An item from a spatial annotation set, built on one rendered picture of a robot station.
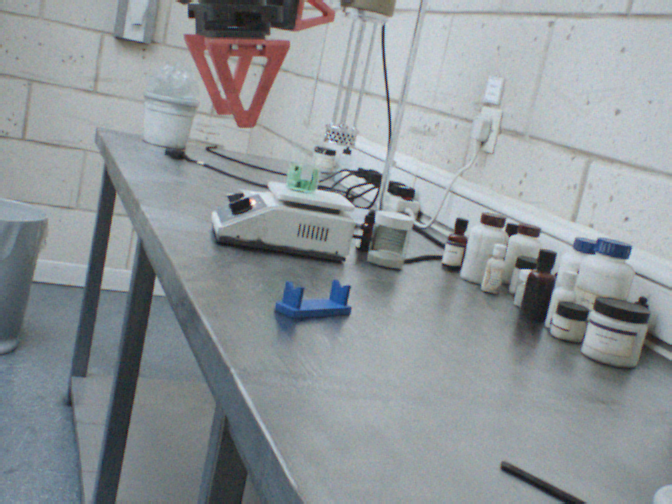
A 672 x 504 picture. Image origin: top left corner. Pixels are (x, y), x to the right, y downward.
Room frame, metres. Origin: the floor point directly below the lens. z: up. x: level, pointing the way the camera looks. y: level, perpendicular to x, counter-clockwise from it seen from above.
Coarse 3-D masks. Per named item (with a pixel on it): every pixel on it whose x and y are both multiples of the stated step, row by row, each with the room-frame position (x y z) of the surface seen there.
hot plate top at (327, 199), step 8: (272, 184) 1.48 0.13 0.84; (280, 184) 1.50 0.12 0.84; (280, 192) 1.41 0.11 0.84; (288, 192) 1.42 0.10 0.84; (320, 192) 1.51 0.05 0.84; (328, 192) 1.52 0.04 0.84; (288, 200) 1.40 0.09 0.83; (296, 200) 1.40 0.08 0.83; (304, 200) 1.41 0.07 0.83; (312, 200) 1.41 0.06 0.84; (320, 200) 1.42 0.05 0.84; (328, 200) 1.43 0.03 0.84; (336, 200) 1.45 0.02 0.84; (344, 200) 1.47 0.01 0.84; (336, 208) 1.42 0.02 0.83; (344, 208) 1.42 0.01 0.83; (352, 208) 1.43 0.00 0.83
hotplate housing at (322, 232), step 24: (264, 192) 1.51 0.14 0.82; (216, 216) 1.46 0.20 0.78; (264, 216) 1.39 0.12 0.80; (288, 216) 1.40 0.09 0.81; (312, 216) 1.41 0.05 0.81; (336, 216) 1.42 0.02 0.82; (240, 240) 1.39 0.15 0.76; (264, 240) 1.39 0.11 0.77; (288, 240) 1.40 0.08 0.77; (312, 240) 1.41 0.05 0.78; (336, 240) 1.42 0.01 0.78
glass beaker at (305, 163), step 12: (300, 144) 1.43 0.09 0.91; (300, 156) 1.43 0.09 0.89; (312, 156) 1.43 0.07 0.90; (288, 168) 1.45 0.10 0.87; (300, 168) 1.43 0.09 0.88; (312, 168) 1.43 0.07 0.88; (288, 180) 1.44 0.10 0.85; (300, 180) 1.43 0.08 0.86; (312, 180) 1.44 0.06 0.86; (300, 192) 1.43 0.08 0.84; (312, 192) 1.44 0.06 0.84
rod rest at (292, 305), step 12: (288, 288) 1.07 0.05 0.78; (300, 288) 1.06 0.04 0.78; (336, 288) 1.13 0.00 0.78; (348, 288) 1.12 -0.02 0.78; (288, 300) 1.07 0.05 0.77; (300, 300) 1.06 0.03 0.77; (312, 300) 1.12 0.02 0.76; (324, 300) 1.13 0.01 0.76; (336, 300) 1.13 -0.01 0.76; (288, 312) 1.06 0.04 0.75; (300, 312) 1.06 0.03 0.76; (312, 312) 1.07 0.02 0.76; (324, 312) 1.09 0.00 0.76; (336, 312) 1.10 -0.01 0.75; (348, 312) 1.12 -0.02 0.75
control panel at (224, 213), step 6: (252, 198) 1.48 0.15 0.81; (258, 198) 1.47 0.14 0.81; (228, 204) 1.50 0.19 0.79; (252, 204) 1.44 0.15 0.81; (258, 204) 1.43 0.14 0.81; (264, 204) 1.42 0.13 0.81; (216, 210) 1.48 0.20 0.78; (222, 210) 1.46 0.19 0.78; (228, 210) 1.45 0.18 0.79; (252, 210) 1.40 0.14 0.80; (222, 216) 1.42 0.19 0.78; (228, 216) 1.41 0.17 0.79; (234, 216) 1.40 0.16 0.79; (240, 216) 1.39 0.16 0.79; (222, 222) 1.39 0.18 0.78
